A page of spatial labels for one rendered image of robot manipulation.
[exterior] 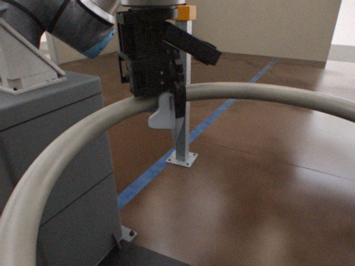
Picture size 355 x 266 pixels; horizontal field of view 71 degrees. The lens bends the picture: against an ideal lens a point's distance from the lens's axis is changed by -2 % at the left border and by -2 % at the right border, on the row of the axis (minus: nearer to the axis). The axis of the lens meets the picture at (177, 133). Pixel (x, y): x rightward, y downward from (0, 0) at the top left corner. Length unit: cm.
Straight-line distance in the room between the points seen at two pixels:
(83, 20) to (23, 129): 41
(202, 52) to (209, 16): 650
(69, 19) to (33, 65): 20
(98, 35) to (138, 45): 61
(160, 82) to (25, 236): 26
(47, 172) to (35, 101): 57
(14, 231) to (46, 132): 66
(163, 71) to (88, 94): 59
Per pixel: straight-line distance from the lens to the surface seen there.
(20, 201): 25
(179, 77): 39
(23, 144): 85
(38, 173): 28
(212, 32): 689
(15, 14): 96
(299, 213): 169
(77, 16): 98
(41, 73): 92
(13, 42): 88
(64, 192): 100
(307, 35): 640
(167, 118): 41
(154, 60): 37
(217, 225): 149
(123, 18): 37
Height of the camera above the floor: 109
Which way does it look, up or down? 27 degrees down
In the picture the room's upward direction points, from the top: straight up
